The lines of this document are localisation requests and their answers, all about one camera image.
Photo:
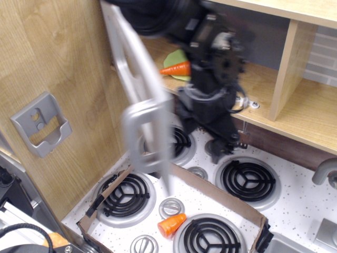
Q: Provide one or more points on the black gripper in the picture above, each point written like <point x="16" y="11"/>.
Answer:
<point x="213" y="113"/>

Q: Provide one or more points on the grey toy microwave door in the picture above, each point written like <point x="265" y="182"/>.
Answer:
<point x="146" y="122"/>

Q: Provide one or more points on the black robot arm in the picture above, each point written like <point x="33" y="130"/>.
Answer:
<point x="215" y="61"/>

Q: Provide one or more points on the grey back stove knob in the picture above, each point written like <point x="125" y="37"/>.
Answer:
<point x="208" y="147"/>

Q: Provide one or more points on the grey stove knob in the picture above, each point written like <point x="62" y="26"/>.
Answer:
<point x="171" y="207"/>
<point x="144" y="244"/>
<point x="208" y="147"/>
<point x="198" y="171"/>

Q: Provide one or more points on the hanging orange toy spatula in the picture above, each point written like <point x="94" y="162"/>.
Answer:
<point x="243" y="142"/>

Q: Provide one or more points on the grey middle stove knob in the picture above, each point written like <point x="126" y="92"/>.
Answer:
<point x="198" y="171"/>

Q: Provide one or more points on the back left black burner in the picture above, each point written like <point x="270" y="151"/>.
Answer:
<point x="182" y="146"/>

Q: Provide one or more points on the black burner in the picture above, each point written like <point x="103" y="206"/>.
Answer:
<point x="182" y="146"/>
<point x="131" y="202"/>
<point x="251" y="180"/>
<point x="208" y="233"/>

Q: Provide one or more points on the back right black burner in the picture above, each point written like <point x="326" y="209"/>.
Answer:
<point x="251" y="180"/>

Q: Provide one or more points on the grey centre front stove knob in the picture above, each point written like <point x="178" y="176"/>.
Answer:
<point x="171" y="207"/>

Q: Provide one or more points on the whole orange toy carrot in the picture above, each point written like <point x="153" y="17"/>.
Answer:
<point x="182" y="68"/>

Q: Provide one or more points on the front right black burner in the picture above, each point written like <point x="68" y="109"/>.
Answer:
<point x="208" y="233"/>

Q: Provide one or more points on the orange toy carrot piece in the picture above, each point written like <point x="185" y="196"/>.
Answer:
<point x="170" y="225"/>

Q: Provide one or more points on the green toy plate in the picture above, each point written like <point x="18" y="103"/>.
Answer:
<point x="174" y="58"/>

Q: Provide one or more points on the grey toy faucet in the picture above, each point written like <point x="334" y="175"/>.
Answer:
<point x="326" y="170"/>

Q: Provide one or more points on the front left black burner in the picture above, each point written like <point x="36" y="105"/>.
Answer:
<point x="131" y="202"/>

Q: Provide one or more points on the grey toy sink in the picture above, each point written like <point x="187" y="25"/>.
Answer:
<point x="321" y="237"/>

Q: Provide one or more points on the black equipment at left edge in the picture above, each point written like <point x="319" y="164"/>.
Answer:
<point x="13" y="192"/>

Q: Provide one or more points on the brown cardboard frame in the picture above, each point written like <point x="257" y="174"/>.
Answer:
<point x="229" y="201"/>

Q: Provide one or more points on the grey wall phone holder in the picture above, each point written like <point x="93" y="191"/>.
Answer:
<point x="34" y="117"/>

